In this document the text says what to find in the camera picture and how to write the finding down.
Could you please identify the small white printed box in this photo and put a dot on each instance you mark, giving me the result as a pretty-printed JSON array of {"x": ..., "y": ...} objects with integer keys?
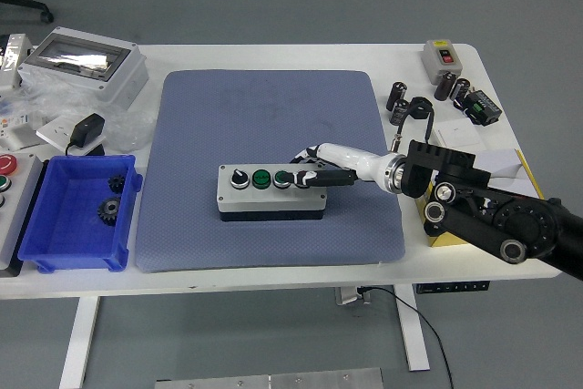
[{"x": 18, "y": 136}]

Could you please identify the black module with green terminal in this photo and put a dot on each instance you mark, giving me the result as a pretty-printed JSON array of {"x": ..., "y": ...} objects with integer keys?
[{"x": 485, "y": 109}]

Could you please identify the yellow and white cardboard box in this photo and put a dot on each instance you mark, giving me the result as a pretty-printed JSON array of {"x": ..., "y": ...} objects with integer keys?
[{"x": 501, "y": 161}]

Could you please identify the black hex nut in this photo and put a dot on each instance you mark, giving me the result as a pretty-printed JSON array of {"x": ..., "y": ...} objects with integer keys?
[{"x": 419, "y": 102}]

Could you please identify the grey-blue table mat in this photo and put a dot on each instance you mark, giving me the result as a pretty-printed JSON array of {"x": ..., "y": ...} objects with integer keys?
[{"x": 255, "y": 88}]

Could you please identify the grey two-button switch box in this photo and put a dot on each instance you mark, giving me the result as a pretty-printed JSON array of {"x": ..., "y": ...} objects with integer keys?
[{"x": 432, "y": 61}]

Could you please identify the grey enclosure with clear lid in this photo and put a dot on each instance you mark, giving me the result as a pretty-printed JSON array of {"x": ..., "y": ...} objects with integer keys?
[{"x": 114, "y": 84}]

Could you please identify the small black gear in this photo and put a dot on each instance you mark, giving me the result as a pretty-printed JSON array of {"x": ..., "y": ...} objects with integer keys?
[{"x": 117, "y": 184}]

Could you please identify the white electrical device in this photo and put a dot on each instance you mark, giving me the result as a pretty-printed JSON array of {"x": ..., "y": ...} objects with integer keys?
[{"x": 11, "y": 61}]

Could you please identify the black table control panel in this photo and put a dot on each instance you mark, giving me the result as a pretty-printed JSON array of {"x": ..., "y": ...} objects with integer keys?
[{"x": 451, "y": 287}]

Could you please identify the blue plastic bin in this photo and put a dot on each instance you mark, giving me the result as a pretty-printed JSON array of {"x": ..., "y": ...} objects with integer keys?
[{"x": 64, "y": 225}]

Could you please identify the black cylindrical capacitor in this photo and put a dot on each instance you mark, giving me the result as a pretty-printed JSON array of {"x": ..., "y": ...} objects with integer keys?
[
  {"x": 444, "y": 86},
  {"x": 398, "y": 113},
  {"x": 460, "y": 90},
  {"x": 396, "y": 95}
]

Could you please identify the silver metal plate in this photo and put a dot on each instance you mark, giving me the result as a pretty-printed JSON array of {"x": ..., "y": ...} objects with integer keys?
[{"x": 273, "y": 381}]

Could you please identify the white wall switch plate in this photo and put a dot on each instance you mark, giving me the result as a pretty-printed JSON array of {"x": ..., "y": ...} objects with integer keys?
[{"x": 457, "y": 134}]

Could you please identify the grey four-button control box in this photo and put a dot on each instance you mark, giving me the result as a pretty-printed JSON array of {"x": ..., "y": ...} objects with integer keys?
[{"x": 268, "y": 200}]

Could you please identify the clear plastic bag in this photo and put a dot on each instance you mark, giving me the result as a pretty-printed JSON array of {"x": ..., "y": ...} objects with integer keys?
[{"x": 127, "y": 127}]

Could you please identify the black power adapter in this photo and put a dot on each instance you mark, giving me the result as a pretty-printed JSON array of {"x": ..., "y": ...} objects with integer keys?
[{"x": 88, "y": 129}]

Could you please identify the grey under-table bracket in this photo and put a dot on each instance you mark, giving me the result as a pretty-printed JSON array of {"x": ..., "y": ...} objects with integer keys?
[{"x": 345, "y": 296}]

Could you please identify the white socket plate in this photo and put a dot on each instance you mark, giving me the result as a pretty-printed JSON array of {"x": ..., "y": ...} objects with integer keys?
[{"x": 54, "y": 131}]

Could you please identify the white table leg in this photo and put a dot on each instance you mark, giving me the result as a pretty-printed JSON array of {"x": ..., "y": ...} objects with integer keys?
[
  {"x": 79, "y": 339},
  {"x": 415, "y": 343}
]

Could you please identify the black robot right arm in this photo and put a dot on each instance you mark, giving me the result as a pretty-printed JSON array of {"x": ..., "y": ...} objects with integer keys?
[{"x": 524, "y": 225}]

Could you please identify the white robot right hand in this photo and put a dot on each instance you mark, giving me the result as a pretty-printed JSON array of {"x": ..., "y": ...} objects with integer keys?
[{"x": 350, "y": 159}]

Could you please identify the grey emergency-stop button box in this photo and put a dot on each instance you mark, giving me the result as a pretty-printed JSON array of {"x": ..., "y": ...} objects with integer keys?
[{"x": 23, "y": 207}]

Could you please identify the large black gear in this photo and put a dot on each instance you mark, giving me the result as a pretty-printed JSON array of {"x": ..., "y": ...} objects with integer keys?
[{"x": 109, "y": 210}]

